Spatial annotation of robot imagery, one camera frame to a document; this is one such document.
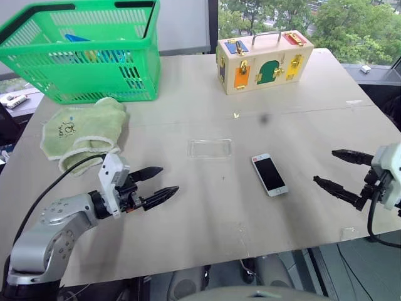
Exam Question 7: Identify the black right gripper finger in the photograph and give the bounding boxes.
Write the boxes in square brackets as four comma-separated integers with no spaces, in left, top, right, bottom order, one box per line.
[331,149,375,167]
[313,175,368,211]

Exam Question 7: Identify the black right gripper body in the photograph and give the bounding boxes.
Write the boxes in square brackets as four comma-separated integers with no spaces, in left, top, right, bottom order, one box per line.
[358,166,387,204]

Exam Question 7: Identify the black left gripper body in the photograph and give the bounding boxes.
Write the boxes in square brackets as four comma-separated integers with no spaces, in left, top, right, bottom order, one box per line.
[114,174,147,214]

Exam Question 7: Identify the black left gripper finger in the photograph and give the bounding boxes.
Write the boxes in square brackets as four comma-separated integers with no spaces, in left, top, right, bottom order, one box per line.
[141,186,180,211]
[130,166,164,184]

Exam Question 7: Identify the clear transparent phone case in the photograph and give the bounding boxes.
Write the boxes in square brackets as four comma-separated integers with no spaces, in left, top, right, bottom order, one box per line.
[187,138,233,161]

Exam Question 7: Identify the white smartphone with black screen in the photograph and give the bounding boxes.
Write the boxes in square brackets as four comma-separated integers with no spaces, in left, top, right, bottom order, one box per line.
[251,153,289,198]

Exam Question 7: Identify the green towel with white trim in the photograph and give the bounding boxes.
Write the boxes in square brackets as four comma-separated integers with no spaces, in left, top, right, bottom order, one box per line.
[40,96,128,178]

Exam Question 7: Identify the grey rounded robot body shapes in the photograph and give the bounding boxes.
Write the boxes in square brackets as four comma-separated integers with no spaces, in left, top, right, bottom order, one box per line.
[137,253,323,301]

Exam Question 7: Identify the wooden lock box with latches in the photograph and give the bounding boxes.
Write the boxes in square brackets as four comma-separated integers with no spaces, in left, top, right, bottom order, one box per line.
[216,31,315,95]

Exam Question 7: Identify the green plastic shopping basket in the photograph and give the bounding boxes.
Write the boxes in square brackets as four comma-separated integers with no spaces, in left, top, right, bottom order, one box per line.
[0,0,162,105]

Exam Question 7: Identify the white device with red marks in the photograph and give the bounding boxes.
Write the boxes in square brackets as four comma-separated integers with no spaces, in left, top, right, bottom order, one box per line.
[0,93,29,109]

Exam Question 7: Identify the blue item in basket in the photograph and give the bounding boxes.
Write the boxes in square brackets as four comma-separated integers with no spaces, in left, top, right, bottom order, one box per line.
[64,33,92,43]

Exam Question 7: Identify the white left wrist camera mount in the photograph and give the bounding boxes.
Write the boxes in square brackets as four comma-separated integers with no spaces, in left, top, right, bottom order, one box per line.
[98,152,131,219]

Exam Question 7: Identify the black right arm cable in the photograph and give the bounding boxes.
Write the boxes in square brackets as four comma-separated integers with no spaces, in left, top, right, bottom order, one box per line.
[367,191,401,251]

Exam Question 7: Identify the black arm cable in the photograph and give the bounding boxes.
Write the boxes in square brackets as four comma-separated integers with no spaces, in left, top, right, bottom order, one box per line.
[13,152,109,248]
[367,191,401,251]

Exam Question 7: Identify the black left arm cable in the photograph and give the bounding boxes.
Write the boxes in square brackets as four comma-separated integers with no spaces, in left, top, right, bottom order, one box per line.
[13,152,109,248]

